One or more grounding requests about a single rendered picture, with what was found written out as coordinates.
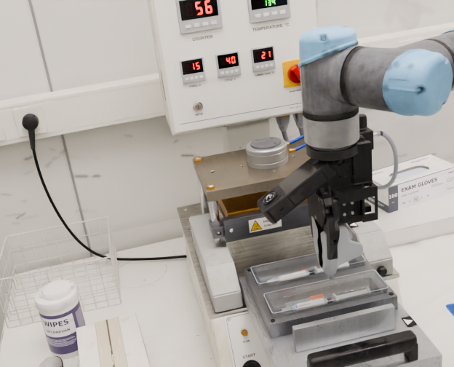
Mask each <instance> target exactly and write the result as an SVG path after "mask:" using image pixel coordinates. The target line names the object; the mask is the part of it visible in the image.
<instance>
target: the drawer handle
mask: <svg viewBox="0 0 454 367"><path fill-rule="evenodd" d="M401 353H405V354H406V356H407V357H408V359H409V360H410V361H414V360H417V359H418V343H417V336H416V335H415V334H414V332H413V331H411V330H407V331H402V332H399V333H395V334H389V335H386V336H380V337H377V338H374V339H368V340H364V341H361V342H355V343H352V344H347V345H343V346H339V347H334V348H330V349H327V350H322V351H318V352H313V353H310V354H308V355H307V361H306V363H307V367H347V366H352V365H356V364H359V363H364V362H367V361H371V360H377V359H380V358H385V357H388V356H392V355H398V354H401Z"/></svg>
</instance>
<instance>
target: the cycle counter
mask: <svg viewBox="0 0 454 367"><path fill-rule="evenodd" d="M183 5H184V10H185V16H186V18H190V17H199V16H205V15H214V9H213V3H212V0H196V1H187V2H183Z"/></svg>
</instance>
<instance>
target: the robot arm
mask: <svg viewBox="0 0 454 367"><path fill-rule="evenodd" d="M358 43H359V41H358V40H357V33H356V31H355V30H354V29H353V28H350V27H347V26H327V27H321V28H314V29H311V30H309V31H306V32H305V33H303V34H302V35H301V37H300V39H299V64H298V68H300V86H301V97H302V109H303V130H304V141H305V142H306V153H307V155H308V156H309V157H310V159H309V160H307V161H306V162H305V163H303V164H302V165H301V166H300V167H299V168H298V169H296V170H295V171H294V172H292V173H291V174H290V175H288V177H286V178H285V179H284V180H283V181H281V182H280V183H279V184H277V185H276V186H275V187H274V188H273V189H272V190H270V191H269V192H268V193H266V194H265V195H264V196H262V197H261V198H260V199H259V200H258V207H259V208H260V211H261V212H262V214H263V215H264V216H265V217H266V218H267V219H268V220H269V221H270V222H271V223H273V224H275V223H276V222H278V221H279V220H280V219H282V218H283V217H284V216H286V215H287V214H288V213H289V212H290V211H292V210H293V209H294V208H296V207H297V206H298V205H299V204H301V203H302V202H303V201H304V200H306V199H307V201H308V215H309V221H310V225H311V233H312V237H313V238H314V247H315V251H316V256H317V259H318V262H319V265H320V267H321V268H322V269H323V271H324V273H325V274H326V275H327V276H328V277H329V279H330V280H331V279H334V277H335V274H336V271H337V268H338V266H340V265H341V264H344V263H346V262H347V261H350V260H352V259H355V258H357V257H359V256H361V255H362V253H363V250H364V248H363V244H361V243H360V242H354V241H352V237H353V235H352V232H351V231H350V230H348V229H347V228H346V227H344V226H339V224H344V223H350V224H352V223H356V222H360V221H362V222H363V223H364V222H368V221H374V220H378V187H377V186H376V185H375V184H374V183H373V166H372V142H370V141H366V140H365V138H364V136H362V135H360V134H359V107H360V108H369V109H375V110H379V111H388V112H393V113H396V114H399V115H403V116H415V115H416V116H424V117H428V116H431V115H434V114H436V113H437V112H439V111H440V110H441V108H442V105H444V104H446V102H447V99H448V97H449V95H450V92H451V91H453V90H454V29H453V30H450V31H446V32H444V33H442V34H440V35H438V36H434V37H431V38H428V39H424V40H421V41H419V42H414V43H411V44H407V45H404V46H401V47H397V48H380V47H363V46H357V45H358ZM366 186H367V187H366ZM368 197H375V212H374V213H368V212H371V205H369V204H368V203H367V202H365V200H368ZM365 213H368V214H365Z"/></svg>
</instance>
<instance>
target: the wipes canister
mask: <svg viewBox="0 0 454 367"><path fill-rule="evenodd" d="M34 301H35V304H36V308H37V309H38V310H39V315H40V318H41V322H42V325H43V328H44V332H45V335H46V338H47V342H48V345H49V349H50V352H51V354H52V355H53V356H59V357H60V358H61V359H67V358H72V357H75V356H77V355H79V351H78V344H77V336H76V328H79V327H82V326H85V325H86V324H85V321H84V316H83V312H82V310H81V305H80V301H79V292H78V289H77V287H76V285H75V284H74V282H69V281H67V280H56V281H53V282H50V283H48V284H47V285H45V286H44V287H43V288H41V289H40V290H39V291H38V292H37V293H36V295H35V296H34Z"/></svg>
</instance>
